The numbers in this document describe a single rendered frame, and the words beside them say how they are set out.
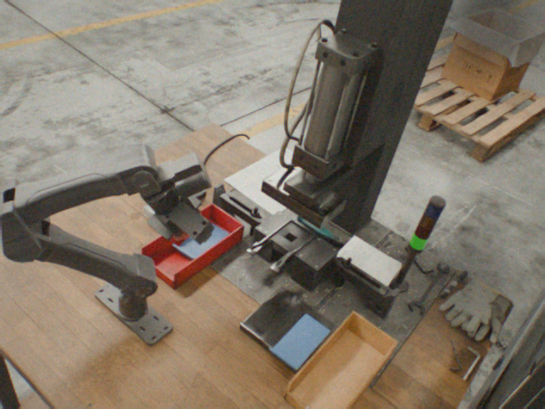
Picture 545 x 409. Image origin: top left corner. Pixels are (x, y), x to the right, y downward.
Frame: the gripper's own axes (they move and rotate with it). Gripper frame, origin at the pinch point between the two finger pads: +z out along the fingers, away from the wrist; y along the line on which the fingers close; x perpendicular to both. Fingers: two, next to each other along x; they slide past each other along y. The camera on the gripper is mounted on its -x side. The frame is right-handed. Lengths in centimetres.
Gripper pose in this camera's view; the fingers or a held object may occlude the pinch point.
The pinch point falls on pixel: (188, 229)
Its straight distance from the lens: 113.1
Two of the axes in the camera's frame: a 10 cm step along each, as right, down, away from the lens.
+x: -7.5, -5.1, 4.2
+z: 1.9, 4.3, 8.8
